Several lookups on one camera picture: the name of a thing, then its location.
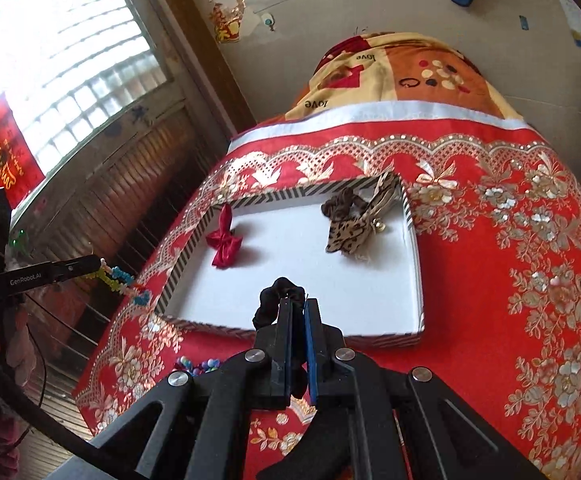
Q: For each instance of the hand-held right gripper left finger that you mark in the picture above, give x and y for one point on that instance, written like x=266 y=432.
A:
x=282 y=360

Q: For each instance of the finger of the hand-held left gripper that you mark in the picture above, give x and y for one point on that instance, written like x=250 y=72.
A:
x=70 y=267

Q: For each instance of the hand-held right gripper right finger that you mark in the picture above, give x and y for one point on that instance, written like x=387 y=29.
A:
x=313 y=355

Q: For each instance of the black scrunchie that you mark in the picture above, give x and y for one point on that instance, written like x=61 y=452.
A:
x=276 y=291

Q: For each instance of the striped-edge white tray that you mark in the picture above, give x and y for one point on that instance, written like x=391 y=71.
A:
x=280 y=250

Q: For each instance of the wooden slatted panel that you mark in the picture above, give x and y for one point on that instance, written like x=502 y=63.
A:
x=130 y=185

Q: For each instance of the red satin bow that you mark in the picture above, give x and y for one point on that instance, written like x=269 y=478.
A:
x=225 y=249

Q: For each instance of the brown scrunchie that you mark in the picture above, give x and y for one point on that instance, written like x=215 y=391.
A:
x=338 y=205

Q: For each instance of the red floral tablecloth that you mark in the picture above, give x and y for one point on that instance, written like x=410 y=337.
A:
x=470 y=285

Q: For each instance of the window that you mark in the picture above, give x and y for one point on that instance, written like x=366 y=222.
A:
x=70 y=60

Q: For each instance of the orange printed blanket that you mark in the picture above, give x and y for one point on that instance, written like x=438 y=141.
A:
x=435 y=95

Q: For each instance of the red wall banner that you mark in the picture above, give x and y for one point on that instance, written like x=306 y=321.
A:
x=0 y=155

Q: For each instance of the red gold wall decoration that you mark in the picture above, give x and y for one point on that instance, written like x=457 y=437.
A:
x=228 y=22

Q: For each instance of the white wall hook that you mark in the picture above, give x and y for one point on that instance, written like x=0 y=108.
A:
x=269 y=21

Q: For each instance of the small blue wall sticker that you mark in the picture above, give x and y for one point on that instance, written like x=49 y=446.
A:
x=523 y=23

